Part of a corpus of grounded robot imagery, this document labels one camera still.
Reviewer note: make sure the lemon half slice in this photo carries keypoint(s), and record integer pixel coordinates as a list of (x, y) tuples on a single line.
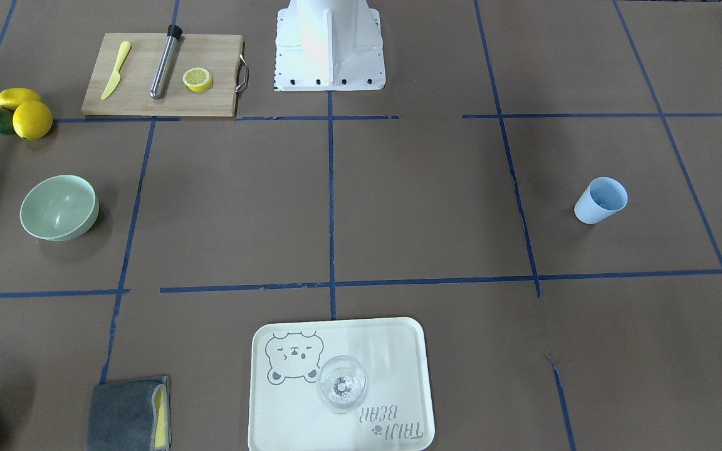
[(197, 79)]

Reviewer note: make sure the cream bear tray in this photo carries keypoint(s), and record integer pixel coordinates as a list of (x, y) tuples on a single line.
[(285, 409)]

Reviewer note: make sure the grey folded cloth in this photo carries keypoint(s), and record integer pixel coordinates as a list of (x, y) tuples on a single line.
[(130, 415)]

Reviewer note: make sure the whole yellow lemon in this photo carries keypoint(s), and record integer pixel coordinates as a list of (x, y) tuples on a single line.
[(32, 120)]

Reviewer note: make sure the light blue cup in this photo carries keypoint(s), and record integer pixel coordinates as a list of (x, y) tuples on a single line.
[(603, 197)]

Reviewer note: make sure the green bowl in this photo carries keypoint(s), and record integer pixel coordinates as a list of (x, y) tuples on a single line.
[(59, 209)]

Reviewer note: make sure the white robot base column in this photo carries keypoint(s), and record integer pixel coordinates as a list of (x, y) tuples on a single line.
[(329, 46)]

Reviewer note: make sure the yellow plastic knife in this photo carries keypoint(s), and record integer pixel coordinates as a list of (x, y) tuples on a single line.
[(115, 76)]

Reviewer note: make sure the clear wine glass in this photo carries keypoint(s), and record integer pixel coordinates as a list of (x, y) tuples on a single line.
[(343, 384)]

